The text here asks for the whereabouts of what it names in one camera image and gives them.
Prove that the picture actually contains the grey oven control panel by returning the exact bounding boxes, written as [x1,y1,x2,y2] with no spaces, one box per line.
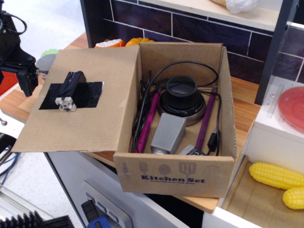
[81,181,133,228]

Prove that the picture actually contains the wooden drawer tray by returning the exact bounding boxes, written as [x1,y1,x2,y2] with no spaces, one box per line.
[221,155,304,228]

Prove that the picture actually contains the purple pen right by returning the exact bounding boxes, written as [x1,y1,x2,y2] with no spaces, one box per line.
[196,86,217,150]

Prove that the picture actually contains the black taped handle block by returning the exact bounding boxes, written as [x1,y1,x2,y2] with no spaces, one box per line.
[40,71,104,112]

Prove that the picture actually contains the dark grey shelf post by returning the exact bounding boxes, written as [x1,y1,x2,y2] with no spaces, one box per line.
[255,0,299,105]

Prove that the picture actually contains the blue black knob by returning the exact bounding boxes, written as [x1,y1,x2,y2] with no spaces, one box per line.
[81,200,118,228]

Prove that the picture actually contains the salmon sushi toy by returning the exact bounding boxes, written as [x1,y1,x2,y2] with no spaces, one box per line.
[95,39,125,48]

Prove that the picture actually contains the black 3D mouse puck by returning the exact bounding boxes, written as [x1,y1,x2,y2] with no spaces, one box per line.
[157,75,206,126]

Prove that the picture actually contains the yellow toy corn lower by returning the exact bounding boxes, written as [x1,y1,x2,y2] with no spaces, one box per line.
[283,187,304,209]

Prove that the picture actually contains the green toy vegetable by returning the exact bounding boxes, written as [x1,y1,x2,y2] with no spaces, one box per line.
[41,48,59,57]

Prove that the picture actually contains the orange toy pumpkin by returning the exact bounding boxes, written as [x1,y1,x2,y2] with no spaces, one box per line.
[125,38,154,47]

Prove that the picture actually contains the yellow toy corn upper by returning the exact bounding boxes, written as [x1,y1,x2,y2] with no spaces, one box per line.
[249,162,304,190]

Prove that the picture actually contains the white toy cauliflower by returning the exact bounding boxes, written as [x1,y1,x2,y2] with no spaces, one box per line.
[226,0,260,14]

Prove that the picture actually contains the grey metal rectangular block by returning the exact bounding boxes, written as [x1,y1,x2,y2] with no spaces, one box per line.
[151,113,186,154]

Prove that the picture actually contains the black usb cable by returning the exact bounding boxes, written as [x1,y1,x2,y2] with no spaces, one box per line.
[131,60,223,157]

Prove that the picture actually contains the red plastic plate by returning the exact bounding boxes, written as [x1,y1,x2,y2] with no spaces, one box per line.
[278,86,304,130]

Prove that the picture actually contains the magenta pen left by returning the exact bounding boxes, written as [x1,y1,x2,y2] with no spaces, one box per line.
[134,92,160,153]

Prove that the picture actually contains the orange beans toy can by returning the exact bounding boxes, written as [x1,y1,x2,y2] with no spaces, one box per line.
[36,54,56,82]

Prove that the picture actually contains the red box at left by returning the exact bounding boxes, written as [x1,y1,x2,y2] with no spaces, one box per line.
[0,71,18,95]

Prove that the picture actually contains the yellow toy corn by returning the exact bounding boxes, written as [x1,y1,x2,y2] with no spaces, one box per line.
[249,162,304,190]
[283,187,304,209]

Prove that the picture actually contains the black heatsink bottom left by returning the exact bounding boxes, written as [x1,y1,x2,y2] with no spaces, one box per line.
[0,211,75,228]

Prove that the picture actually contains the brown cardboard kitchen set box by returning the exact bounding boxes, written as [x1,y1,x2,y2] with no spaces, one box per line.
[12,42,237,198]

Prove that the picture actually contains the blue cable on floor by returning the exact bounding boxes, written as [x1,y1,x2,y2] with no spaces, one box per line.
[0,152,22,186]

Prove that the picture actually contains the small dark label box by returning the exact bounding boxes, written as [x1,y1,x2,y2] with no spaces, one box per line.
[179,144,206,156]

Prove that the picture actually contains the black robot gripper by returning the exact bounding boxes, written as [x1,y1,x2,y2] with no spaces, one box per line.
[0,11,38,97]

